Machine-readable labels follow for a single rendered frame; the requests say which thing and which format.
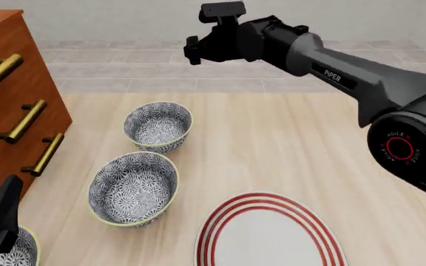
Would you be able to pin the white plate with red rings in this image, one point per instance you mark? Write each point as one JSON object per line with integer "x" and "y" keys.
{"x": 268, "y": 238}

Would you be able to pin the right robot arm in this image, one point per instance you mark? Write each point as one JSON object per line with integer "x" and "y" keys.
{"x": 346, "y": 69}

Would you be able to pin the wooden cabinet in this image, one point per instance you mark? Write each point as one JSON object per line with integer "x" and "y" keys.
{"x": 20, "y": 83}

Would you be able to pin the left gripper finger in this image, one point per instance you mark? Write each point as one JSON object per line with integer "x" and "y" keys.
{"x": 4, "y": 205}

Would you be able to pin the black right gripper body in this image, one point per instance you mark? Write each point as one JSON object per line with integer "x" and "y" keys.
{"x": 207, "y": 50}

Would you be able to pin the small patterned bowl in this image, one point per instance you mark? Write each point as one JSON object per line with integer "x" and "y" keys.
{"x": 157, "y": 127}

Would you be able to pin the large patterned bowl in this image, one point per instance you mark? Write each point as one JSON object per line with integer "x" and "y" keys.
{"x": 131, "y": 191}

